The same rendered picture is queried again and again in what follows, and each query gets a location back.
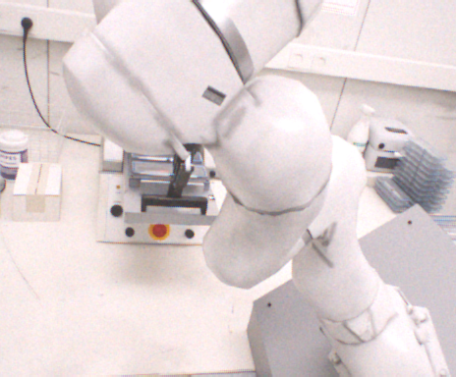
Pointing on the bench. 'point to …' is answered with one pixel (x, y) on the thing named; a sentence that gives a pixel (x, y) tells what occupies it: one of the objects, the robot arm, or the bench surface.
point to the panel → (113, 228)
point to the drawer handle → (174, 201)
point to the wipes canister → (12, 153)
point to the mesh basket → (25, 126)
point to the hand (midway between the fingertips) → (176, 187)
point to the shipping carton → (37, 192)
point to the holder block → (158, 177)
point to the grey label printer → (384, 144)
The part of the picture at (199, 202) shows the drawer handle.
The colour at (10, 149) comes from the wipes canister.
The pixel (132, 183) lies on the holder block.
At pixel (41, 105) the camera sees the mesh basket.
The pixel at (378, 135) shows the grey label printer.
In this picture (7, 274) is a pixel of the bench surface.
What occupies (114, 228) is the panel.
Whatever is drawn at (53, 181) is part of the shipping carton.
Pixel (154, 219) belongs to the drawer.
